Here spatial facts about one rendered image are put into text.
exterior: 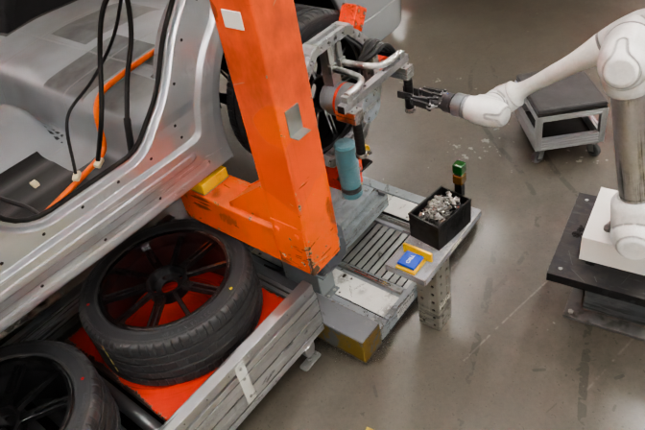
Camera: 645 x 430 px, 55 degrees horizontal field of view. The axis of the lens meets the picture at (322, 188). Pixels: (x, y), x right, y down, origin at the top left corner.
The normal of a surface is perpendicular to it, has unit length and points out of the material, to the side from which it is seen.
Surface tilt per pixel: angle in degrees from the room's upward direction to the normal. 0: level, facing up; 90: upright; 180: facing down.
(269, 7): 90
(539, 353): 0
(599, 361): 0
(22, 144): 55
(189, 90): 90
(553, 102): 0
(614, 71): 82
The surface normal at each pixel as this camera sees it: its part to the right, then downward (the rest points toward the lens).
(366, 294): -0.15, -0.77
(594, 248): -0.50, 0.60
